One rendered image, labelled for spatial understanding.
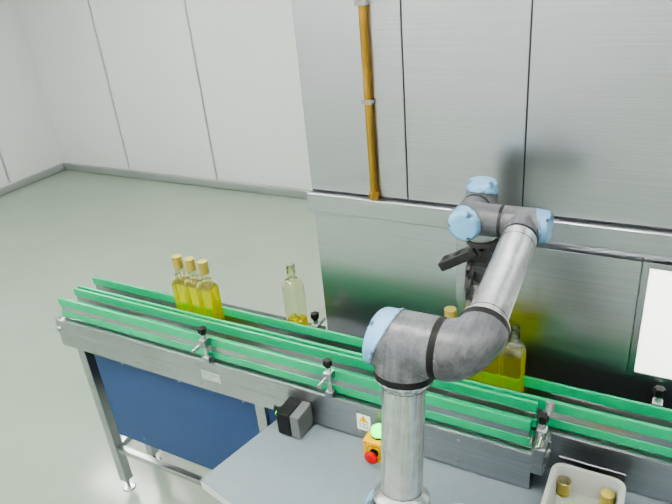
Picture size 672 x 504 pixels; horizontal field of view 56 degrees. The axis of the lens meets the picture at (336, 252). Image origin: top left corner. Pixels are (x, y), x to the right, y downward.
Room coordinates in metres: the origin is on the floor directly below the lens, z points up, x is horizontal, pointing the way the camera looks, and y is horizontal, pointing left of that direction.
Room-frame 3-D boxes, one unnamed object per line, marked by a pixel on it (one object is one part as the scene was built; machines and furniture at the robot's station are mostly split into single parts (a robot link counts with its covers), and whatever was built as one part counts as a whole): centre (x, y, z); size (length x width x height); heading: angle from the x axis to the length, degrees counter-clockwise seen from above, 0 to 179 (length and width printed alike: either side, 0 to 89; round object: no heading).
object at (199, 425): (1.69, 0.24, 0.54); 1.59 x 0.18 x 0.43; 59
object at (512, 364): (1.34, -0.44, 0.99); 0.06 x 0.06 x 0.21; 59
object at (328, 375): (1.44, 0.07, 0.94); 0.07 x 0.04 x 0.13; 149
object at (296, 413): (1.48, 0.17, 0.79); 0.08 x 0.08 x 0.08; 59
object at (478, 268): (1.39, -0.37, 1.32); 0.09 x 0.08 x 0.12; 59
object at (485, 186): (1.39, -0.36, 1.48); 0.09 x 0.08 x 0.11; 149
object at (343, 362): (1.70, 0.27, 0.92); 1.75 x 0.01 x 0.08; 59
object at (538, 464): (1.20, -0.48, 0.85); 0.09 x 0.04 x 0.07; 149
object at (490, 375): (1.38, -0.39, 0.99); 0.06 x 0.06 x 0.21; 60
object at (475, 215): (1.30, -0.33, 1.48); 0.11 x 0.11 x 0.08; 59
